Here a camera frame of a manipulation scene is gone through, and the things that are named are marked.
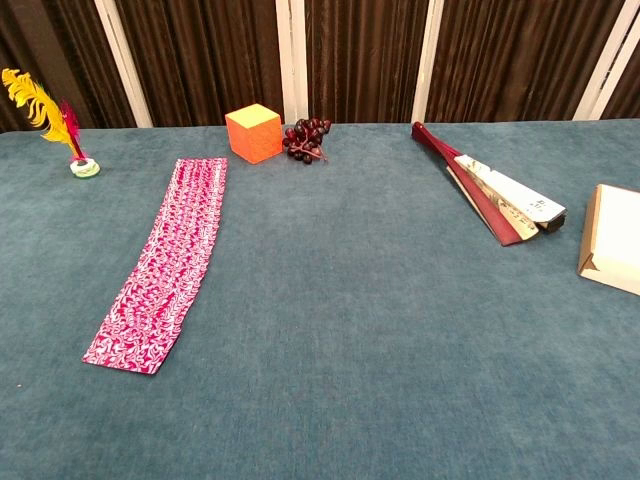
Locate brown curtain panel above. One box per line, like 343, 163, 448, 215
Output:
601, 47, 640, 121
303, 0, 431, 125
0, 0, 138, 134
114, 0, 285, 128
424, 0, 627, 124

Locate white vertical post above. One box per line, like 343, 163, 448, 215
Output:
93, 0, 154, 129
571, 0, 640, 122
275, 0, 310, 125
410, 0, 446, 125

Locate yellow pink feather shuttlecock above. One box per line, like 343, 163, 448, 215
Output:
1, 68, 102, 179

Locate pink patterned cloth strip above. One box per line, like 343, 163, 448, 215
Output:
102, 156, 229, 346

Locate brown cardboard box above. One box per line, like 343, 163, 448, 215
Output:
576, 183, 640, 297

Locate teal velvet tablecloth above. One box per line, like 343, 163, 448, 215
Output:
0, 118, 640, 480

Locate orange cube with yellow face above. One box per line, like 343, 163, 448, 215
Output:
224, 103, 285, 165

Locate dark red grape bunch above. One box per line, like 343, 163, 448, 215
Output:
281, 117, 333, 165

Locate red paper folding fan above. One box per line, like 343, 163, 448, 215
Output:
410, 120, 569, 248

